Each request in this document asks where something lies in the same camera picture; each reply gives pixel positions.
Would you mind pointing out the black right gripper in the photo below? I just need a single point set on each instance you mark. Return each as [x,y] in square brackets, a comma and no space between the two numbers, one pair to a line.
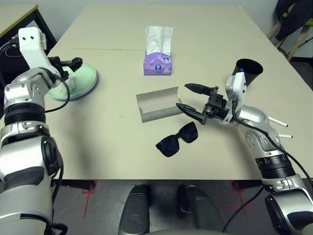
[217,105]

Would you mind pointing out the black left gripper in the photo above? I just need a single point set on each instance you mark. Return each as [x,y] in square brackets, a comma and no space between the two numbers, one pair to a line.
[60,68]

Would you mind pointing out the green plate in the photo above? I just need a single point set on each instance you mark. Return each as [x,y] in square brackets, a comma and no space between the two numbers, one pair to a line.
[85,76]

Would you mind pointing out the grey glasses case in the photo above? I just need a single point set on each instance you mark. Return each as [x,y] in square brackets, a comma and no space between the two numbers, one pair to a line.
[156,100]

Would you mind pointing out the black sunglasses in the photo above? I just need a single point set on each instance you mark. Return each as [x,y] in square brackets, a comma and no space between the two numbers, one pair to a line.
[168,147]

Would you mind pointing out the purple tissue pack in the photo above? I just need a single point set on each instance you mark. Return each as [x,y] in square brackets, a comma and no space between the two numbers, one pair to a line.
[156,66]

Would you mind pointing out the black cup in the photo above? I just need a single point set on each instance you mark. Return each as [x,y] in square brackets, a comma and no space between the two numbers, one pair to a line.
[254,72]

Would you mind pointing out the grey robot right leg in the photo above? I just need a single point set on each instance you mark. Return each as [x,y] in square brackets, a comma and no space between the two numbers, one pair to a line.
[200,210]

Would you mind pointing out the grey robot leg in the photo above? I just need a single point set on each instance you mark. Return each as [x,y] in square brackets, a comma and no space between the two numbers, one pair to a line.
[200,210]
[134,210]

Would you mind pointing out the wooden stool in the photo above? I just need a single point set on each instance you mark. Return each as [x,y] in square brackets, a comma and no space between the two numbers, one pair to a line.
[297,41]

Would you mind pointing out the dark jacket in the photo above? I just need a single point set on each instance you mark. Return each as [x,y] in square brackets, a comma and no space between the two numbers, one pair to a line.
[288,27]

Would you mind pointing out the grey robot left leg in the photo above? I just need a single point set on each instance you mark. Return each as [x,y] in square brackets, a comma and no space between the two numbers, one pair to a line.
[134,210]

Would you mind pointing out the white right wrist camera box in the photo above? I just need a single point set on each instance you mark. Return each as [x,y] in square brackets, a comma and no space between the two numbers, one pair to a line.
[236,85]

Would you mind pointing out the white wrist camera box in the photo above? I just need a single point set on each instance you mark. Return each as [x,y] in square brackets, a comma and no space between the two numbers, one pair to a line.
[236,85]
[31,49]

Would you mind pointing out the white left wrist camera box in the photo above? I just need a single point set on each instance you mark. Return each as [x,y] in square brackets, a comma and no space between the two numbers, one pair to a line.
[31,49]

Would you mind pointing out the side desk with black frame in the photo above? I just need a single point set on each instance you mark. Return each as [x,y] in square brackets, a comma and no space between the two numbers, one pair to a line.
[14,20]

